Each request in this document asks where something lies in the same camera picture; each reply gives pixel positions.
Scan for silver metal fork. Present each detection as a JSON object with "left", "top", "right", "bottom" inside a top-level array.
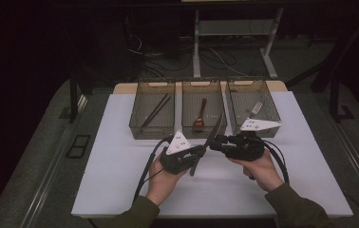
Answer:
[{"left": 239, "top": 100, "right": 265, "bottom": 126}]

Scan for person's right hand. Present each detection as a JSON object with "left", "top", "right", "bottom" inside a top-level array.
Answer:
[{"left": 228, "top": 150, "right": 285, "bottom": 193}]

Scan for black floor cable bundle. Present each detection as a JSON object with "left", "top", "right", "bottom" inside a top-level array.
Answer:
[{"left": 136, "top": 47, "right": 238, "bottom": 79}]

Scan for white floor cable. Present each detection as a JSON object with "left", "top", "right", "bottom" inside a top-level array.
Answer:
[{"left": 209, "top": 47, "right": 250, "bottom": 78}]

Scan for left hand-held gripper black cable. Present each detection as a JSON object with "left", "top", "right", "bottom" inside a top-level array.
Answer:
[{"left": 132, "top": 135, "right": 174, "bottom": 203}]

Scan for black stand with foot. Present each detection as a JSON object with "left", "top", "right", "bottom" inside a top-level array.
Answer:
[{"left": 329, "top": 77, "right": 356, "bottom": 124}]

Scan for black slanted bar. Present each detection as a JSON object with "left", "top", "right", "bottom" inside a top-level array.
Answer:
[{"left": 285, "top": 9, "right": 359, "bottom": 90}]

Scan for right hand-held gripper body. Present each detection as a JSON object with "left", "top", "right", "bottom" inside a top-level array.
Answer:
[{"left": 223, "top": 118, "right": 282, "bottom": 162}]

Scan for right hand-held gripper black cable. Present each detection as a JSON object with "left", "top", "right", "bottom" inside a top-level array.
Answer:
[{"left": 261, "top": 139, "right": 291, "bottom": 185}]

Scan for smoky transparent plastic bin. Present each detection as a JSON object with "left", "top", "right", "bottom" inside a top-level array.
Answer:
[
  {"left": 225, "top": 77, "right": 283, "bottom": 139},
  {"left": 180, "top": 79, "right": 228, "bottom": 140},
  {"left": 128, "top": 79, "right": 177, "bottom": 141}
]

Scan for hand-held gripper black cable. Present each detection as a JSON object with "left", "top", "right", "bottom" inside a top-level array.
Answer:
[
  {"left": 132, "top": 135, "right": 174, "bottom": 203},
  {"left": 261, "top": 139, "right": 291, "bottom": 185}
]

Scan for person's left hand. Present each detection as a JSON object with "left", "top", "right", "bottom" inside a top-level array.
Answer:
[{"left": 145, "top": 156, "right": 189, "bottom": 207}]

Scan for brown wooden spoon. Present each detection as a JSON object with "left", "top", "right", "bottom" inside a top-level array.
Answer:
[{"left": 192, "top": 98, "right": 208, "bottom": 131}]

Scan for silver metal knife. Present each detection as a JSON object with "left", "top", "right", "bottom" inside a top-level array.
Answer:
[{"left": 189, "top": 113, "right": 224, "bottom": 178}]

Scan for black upright stand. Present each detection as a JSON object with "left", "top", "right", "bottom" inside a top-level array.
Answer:
[{"left": 68, "top": 67, "right": 81, "bottom": 124}]

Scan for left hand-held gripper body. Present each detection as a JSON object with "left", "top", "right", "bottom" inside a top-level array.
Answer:
[{"left": 159, "top": 130, "right": 202, "bottom": 176}]

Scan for white metal table frame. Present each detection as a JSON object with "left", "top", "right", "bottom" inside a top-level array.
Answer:
[{"left": 193, "top": 8, "right": 285, "bottom": 80}]

